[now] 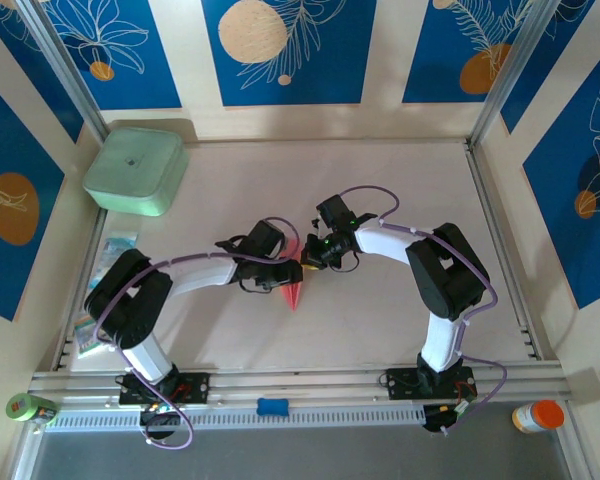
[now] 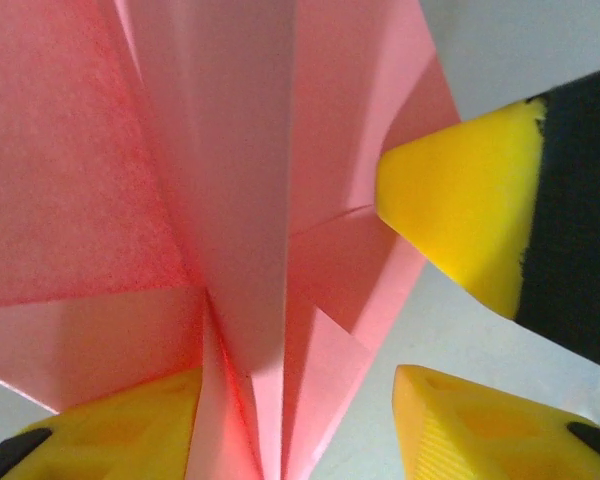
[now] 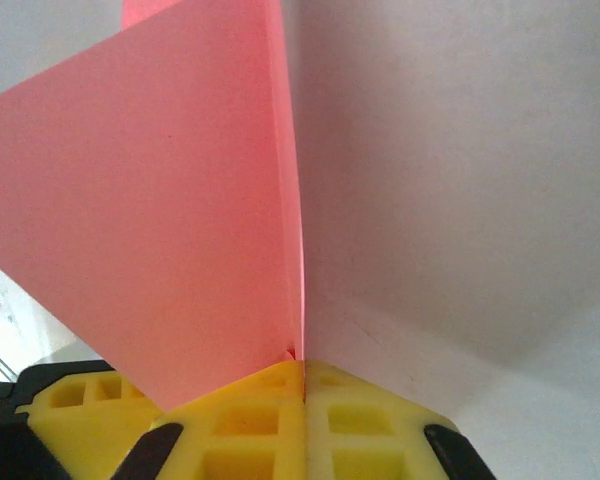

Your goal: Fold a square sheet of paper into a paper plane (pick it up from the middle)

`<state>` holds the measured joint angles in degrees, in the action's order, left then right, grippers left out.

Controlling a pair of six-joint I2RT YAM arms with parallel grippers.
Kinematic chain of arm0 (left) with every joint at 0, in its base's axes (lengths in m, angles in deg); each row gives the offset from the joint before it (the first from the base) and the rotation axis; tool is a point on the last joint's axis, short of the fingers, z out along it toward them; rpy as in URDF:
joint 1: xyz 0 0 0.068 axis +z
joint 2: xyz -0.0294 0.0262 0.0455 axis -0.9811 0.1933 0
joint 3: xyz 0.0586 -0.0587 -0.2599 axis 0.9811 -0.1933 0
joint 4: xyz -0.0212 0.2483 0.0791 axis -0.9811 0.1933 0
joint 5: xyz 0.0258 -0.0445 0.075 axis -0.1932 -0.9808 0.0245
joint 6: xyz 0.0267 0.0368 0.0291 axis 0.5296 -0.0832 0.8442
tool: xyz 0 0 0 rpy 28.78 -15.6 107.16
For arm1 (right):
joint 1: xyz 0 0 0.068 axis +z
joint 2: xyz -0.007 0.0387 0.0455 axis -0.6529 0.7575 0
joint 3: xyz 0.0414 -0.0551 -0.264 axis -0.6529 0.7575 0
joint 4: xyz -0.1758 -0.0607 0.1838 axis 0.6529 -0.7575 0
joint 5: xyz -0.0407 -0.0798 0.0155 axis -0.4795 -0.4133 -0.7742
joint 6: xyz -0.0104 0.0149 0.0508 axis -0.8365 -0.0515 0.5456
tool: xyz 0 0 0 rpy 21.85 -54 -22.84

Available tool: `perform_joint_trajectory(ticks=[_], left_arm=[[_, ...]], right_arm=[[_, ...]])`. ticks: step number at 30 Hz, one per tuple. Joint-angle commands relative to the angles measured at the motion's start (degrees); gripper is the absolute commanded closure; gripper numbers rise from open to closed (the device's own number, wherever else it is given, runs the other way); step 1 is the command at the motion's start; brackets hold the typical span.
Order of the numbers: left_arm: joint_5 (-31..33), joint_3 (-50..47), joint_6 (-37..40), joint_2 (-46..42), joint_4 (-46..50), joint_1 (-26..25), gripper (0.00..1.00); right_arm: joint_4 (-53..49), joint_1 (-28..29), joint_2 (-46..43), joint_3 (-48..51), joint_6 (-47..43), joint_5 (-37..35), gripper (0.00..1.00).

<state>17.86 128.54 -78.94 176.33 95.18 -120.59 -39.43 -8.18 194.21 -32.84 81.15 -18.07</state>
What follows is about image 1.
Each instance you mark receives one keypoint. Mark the pink paper sheet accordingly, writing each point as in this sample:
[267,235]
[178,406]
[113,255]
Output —
[294,295]

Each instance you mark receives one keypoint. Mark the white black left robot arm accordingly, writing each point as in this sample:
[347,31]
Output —
[147,357]

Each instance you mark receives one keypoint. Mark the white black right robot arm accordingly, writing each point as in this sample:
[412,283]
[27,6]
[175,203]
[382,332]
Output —
[442,345]

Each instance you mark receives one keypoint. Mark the mint green square case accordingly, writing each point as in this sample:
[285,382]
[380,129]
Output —
[135,170]

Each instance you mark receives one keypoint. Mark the blue bone-shaped clip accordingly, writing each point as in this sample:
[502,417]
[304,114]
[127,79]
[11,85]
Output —
[272,406]

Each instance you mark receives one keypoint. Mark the clear packet with blue print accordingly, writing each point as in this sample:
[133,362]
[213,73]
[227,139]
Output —
[120,241]

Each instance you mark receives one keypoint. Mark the black controller board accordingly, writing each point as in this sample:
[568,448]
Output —
[160,417]
[450,415]

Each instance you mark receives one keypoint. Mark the clear packet with green print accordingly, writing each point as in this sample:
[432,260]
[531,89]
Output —
[87,345]

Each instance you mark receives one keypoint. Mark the green labelled cylinder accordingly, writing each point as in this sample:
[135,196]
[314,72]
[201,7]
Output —
[45,412]

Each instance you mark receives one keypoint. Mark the bottle with orange lid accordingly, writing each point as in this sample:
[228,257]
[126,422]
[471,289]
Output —
[547,415]

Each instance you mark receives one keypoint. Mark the green tape roll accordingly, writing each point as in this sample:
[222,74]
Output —
[20,406]

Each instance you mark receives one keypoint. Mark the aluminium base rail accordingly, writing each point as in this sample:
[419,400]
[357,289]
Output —
[305,382]

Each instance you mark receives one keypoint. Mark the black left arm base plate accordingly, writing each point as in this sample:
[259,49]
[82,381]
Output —
[195,387]

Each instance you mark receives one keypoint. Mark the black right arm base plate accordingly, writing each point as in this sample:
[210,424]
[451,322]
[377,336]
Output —
[402,382]

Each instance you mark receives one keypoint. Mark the aluminium side rail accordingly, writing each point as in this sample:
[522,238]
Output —
[66,350]
[505,260]

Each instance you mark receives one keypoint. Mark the aluminium corner post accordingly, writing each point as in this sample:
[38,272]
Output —
[515,65]
[65,65]

